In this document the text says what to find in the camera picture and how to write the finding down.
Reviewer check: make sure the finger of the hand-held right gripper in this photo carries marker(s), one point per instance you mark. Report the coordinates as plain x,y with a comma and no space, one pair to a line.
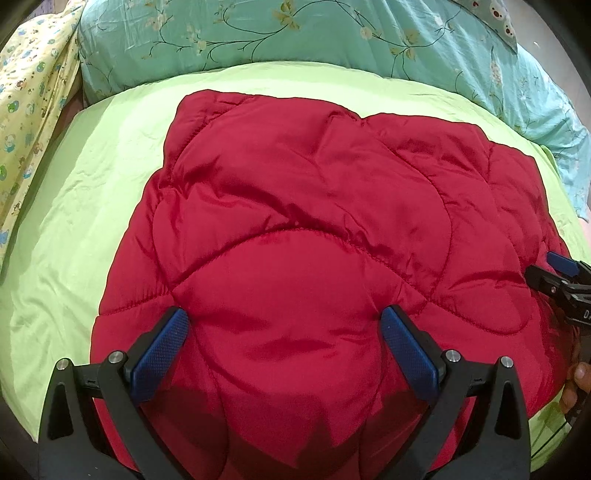
561,264
542,277

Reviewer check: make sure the grey printed pillow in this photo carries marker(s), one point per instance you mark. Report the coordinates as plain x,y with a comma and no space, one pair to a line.
489,18

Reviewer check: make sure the yellow printed quilt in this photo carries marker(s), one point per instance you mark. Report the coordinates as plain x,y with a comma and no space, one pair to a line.
27,115

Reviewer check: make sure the pink bed sheet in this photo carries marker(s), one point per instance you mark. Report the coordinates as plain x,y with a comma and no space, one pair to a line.
69,113

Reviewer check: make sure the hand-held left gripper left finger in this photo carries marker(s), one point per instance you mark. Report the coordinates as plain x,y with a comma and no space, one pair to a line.
157,355

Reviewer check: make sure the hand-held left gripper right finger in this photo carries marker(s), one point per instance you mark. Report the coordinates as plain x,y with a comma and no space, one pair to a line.
411,355

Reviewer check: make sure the red puffer jacket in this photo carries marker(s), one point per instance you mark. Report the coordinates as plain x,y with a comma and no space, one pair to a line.
300,207

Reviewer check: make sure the teal floral quilt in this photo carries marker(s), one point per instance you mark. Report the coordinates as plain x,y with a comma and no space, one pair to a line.
277,37

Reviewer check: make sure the person's right hand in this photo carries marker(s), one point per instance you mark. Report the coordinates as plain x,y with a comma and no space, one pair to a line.
578,381

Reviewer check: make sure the light green bed sheet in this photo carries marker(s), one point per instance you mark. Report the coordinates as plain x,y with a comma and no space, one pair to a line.
92,207

